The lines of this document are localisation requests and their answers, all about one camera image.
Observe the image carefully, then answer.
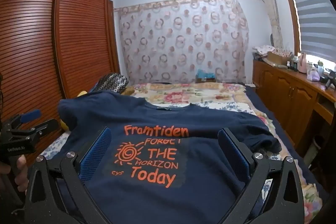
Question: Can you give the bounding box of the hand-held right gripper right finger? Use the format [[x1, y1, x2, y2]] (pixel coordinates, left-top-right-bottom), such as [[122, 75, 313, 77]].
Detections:
[[217, 127, 306, 224]]

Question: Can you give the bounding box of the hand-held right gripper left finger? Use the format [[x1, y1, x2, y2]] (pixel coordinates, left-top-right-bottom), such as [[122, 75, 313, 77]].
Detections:
[[25, 126, 113, 224]]

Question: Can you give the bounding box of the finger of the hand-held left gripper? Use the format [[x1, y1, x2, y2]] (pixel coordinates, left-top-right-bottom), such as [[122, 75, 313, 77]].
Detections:
[[16, 119, 60, 146], [5, 109, 42, 133]]

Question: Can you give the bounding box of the navy printed t-shirt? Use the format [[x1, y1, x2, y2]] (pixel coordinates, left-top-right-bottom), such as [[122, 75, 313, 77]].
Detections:
[[57, 91, 281, 224]]

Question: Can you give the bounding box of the person's left hand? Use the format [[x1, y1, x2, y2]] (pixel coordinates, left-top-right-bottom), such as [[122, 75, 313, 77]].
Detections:
[[0, 154, 28, 193]]

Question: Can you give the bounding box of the navy bed sheet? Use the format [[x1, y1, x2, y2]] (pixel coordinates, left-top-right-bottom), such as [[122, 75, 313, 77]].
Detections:
[[244, 84, 331, 203]]

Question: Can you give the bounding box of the yellow folded cloth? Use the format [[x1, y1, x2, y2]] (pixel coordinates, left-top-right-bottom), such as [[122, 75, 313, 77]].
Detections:
[[60, 87, 135, 132]]

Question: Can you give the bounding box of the dark circle-patterned folded cloth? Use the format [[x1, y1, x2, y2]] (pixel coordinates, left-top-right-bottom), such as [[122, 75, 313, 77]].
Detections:
[[91, 72, 129, 94]]

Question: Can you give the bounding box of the wooden sideboard cabinet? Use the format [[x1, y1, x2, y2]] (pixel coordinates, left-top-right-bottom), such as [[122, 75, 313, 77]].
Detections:
[[252, 59, 336, 161]]

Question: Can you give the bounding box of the grey trash can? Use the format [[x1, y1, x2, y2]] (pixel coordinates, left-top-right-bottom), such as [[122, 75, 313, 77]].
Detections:
[[312, 135, 326, 159]]

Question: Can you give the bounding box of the teal cloth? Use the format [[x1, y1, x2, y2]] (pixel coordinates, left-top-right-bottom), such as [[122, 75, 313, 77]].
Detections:
[[197, 69, 216, 79]]

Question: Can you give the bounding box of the pink floral blanket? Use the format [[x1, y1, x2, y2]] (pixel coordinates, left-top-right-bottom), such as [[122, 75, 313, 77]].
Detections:
[[126, 82, 328, 214]]

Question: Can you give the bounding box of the louvred wooden wardrobe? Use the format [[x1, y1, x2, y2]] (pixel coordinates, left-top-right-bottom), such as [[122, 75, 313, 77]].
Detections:
[[0, 0, 121, 169]]

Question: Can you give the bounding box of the open cardboard box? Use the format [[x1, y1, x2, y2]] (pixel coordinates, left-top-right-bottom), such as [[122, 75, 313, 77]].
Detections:
[[266, 51, 292, 65]]

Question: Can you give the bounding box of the folded floral fabric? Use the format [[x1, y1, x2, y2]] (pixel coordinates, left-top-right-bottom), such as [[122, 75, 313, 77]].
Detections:
[[253, 45, 276, 56]]

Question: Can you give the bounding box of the purple tissue pack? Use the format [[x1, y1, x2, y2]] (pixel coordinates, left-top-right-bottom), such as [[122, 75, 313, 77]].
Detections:
[[307, 70, 321, 82]]

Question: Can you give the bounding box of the pink bottle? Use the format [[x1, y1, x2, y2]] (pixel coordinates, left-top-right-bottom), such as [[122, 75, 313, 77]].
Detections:
[[299, 52, 308, 73]]

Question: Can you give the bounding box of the black tripod stand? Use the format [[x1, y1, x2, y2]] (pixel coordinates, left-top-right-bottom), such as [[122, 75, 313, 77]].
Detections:
[[324, 70, 336, 90]]

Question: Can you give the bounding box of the sheer circle-patterned curtain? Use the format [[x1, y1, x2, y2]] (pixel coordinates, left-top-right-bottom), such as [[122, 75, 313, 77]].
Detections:
[[114, 0, 250, 84]]

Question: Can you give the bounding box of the tied beige curtain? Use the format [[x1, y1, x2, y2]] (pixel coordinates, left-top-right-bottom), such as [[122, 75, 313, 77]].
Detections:
[[253, 0, 284, 50]]

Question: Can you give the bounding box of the grey striped window blind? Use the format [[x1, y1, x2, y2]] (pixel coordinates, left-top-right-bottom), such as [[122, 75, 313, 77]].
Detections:
[[280, 0, 336, 63]]

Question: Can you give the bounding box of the wooden window frame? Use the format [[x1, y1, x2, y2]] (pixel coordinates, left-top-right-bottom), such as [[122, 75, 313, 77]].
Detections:
[[276, 0, 302, 56]]

